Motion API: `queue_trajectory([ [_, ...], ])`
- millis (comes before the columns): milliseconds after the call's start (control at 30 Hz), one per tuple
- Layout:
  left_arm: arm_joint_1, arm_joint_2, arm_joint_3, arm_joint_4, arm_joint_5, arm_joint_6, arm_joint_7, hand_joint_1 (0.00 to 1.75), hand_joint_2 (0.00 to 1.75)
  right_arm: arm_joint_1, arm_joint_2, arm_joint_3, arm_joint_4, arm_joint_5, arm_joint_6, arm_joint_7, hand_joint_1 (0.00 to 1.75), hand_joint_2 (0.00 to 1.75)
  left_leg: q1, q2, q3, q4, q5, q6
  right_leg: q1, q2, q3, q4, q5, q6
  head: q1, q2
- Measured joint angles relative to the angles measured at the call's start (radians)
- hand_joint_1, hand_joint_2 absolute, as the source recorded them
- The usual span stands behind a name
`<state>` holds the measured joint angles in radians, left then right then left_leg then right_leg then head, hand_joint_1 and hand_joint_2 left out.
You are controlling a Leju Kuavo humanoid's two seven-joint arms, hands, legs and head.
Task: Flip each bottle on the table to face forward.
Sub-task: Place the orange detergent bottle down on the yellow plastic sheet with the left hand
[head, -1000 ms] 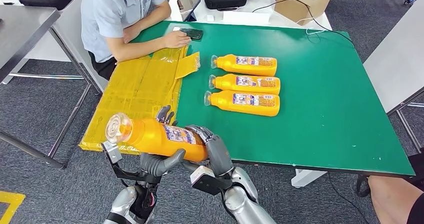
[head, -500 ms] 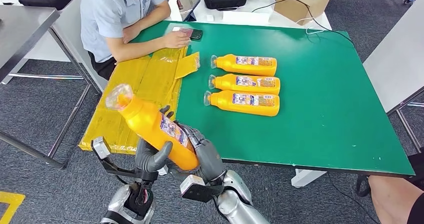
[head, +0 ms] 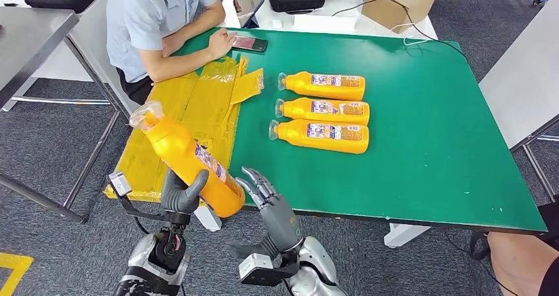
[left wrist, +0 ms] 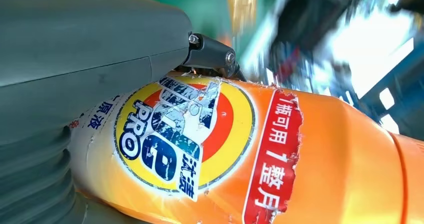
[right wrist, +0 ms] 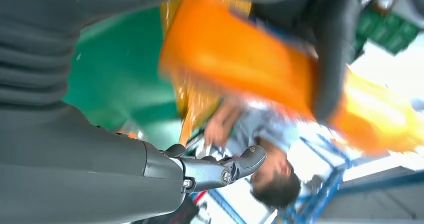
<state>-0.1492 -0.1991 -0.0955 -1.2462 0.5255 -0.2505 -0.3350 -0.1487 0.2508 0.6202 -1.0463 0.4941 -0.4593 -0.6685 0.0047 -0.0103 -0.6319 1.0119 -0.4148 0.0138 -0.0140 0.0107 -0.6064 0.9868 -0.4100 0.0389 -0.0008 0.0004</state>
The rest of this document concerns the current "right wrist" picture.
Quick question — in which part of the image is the person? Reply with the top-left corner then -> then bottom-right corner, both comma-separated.
203,97 -> 319,210

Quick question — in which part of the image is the green table mat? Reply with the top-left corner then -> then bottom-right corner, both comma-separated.
62,5 -> 183,151

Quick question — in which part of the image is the blue metal rack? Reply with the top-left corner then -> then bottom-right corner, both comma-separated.
192,133 -> 353,224

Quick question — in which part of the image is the green plastic crate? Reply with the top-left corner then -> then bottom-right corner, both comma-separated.
355,8 -> 422,55

